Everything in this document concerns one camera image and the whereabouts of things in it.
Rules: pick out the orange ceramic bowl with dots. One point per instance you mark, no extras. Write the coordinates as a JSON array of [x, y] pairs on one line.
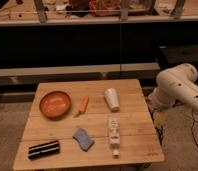
[[55, 104]]

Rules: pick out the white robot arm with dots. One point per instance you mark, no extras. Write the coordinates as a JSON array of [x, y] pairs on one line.
[[176, 83]]

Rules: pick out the white paper cup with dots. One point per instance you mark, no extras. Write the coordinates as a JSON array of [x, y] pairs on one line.
[[111, 98]]

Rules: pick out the orange carrot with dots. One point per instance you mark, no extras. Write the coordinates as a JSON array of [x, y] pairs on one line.
[[83, 106]]

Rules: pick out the blue sponge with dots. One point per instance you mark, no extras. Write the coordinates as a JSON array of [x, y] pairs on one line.
[[84, 141]]

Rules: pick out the black box on right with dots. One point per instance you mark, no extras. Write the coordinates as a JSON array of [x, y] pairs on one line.
[[171, 56]]

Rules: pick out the orange item on shelf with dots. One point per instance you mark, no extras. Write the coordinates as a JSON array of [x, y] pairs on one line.
[[104, 7]]

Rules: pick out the black white striped box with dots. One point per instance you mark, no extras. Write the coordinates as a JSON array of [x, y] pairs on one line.
[[44, 149]]

